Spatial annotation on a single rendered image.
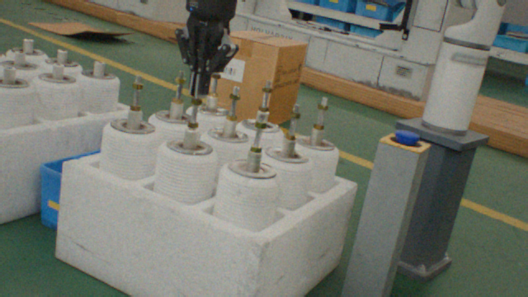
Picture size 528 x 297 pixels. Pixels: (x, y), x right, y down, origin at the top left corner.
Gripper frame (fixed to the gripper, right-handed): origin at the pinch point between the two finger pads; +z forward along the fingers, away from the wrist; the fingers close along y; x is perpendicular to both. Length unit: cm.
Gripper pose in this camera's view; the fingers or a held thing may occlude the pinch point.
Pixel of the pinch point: (199, 84)
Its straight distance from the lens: 94.1
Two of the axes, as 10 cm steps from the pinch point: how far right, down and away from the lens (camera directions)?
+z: -1.8, 9.4, 2.9
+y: 7.1, 3.2, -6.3
